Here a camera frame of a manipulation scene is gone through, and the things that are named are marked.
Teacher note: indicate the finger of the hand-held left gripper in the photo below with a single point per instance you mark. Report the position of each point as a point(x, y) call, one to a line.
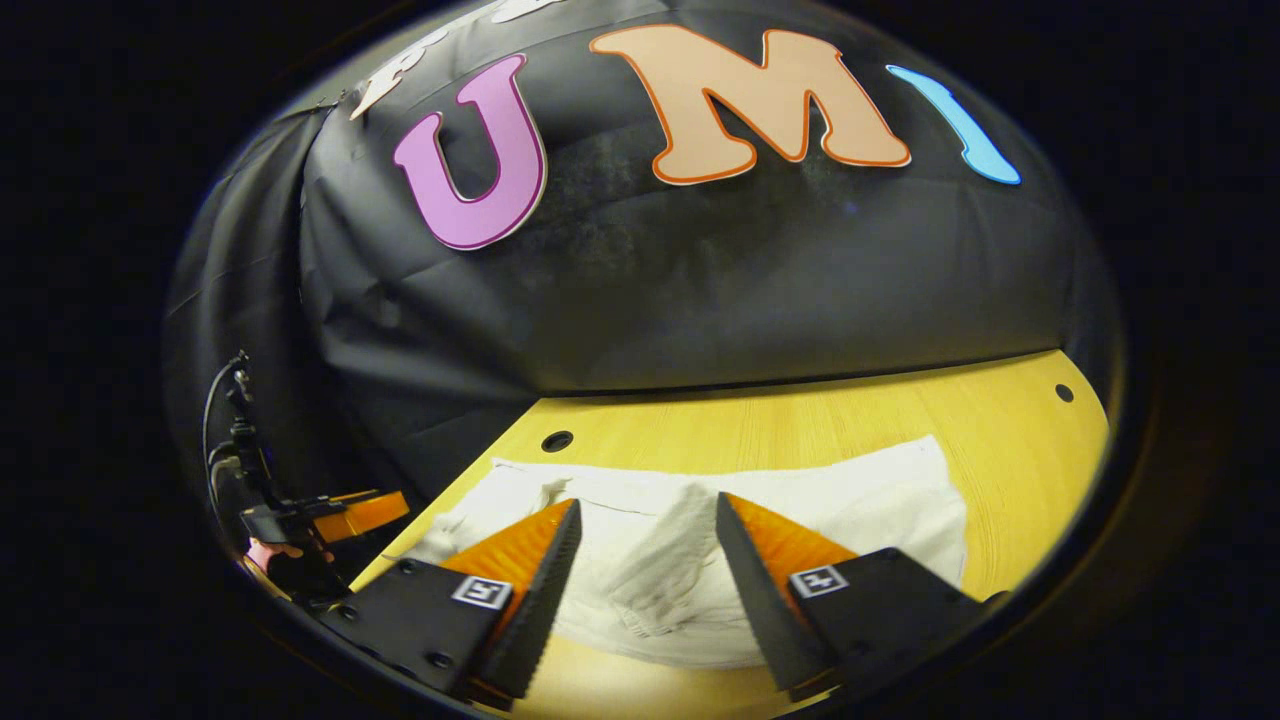
point(370, 512)

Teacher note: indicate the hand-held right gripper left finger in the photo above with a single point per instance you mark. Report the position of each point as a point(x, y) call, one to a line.
point(545, 590)

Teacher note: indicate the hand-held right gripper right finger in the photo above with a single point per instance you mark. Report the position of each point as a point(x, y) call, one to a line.
point(755, 600)

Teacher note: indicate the white jeans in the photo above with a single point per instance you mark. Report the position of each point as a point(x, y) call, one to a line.
point(880, 510)

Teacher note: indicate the black backdrop cloth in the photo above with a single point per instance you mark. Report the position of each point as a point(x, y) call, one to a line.
point(700, 280)

